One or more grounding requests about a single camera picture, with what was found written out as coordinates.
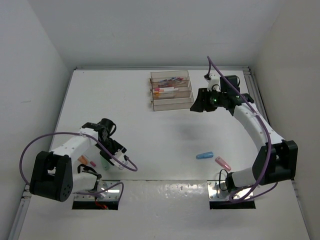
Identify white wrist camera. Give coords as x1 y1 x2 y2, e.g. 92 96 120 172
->
110 149 128 170
204 73 220 92

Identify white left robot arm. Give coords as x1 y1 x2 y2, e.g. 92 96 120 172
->
29 118 128 202

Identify blue correction tape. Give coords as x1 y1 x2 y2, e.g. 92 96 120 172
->
196 151 214 160

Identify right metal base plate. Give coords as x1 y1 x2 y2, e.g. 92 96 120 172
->
207 180 251 202

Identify white front cover board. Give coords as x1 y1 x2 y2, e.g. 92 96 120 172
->
19 180 309 240

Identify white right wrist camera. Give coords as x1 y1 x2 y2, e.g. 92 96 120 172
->
204 73 220 92

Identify pink cap pen under arm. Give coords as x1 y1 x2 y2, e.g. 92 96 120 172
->
85 156 97 167

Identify clear tiered organizer tray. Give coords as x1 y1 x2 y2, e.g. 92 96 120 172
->
149 70 194 112

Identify white pen pink cap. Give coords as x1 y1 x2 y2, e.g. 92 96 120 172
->
153 87 178 92

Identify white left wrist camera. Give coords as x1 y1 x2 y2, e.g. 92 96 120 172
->
110 149 128 170

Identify pink correction tape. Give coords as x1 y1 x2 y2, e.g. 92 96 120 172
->
215 156 232 172

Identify white pen orange cap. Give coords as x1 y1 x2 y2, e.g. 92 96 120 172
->
153 92 176 99

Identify blue ink refill pen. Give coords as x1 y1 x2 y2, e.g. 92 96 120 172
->
159 79 172 83

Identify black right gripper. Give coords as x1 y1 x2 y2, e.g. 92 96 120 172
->
190 87 226 113

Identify metal base plate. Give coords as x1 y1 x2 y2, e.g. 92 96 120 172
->
73 180 124 202
207 180 251 202

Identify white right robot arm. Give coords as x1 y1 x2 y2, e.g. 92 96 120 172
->
190 74 298 193

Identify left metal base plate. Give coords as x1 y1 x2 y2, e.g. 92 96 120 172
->
73 180 124 202

